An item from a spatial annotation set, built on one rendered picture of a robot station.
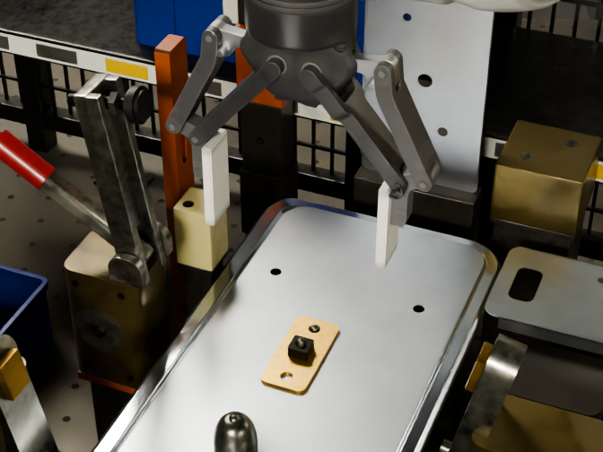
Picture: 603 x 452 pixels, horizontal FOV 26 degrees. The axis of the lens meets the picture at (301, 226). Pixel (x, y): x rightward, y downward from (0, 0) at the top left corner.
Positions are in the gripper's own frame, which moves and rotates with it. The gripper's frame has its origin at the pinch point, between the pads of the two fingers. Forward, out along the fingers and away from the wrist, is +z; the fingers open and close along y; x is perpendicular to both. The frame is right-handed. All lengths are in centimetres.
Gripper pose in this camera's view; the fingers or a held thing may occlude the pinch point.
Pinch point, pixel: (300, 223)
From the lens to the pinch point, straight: 97.1
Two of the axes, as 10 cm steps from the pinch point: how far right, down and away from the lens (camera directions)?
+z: 0.0, 8.0, 6.1
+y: 9.3, 2.3, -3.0
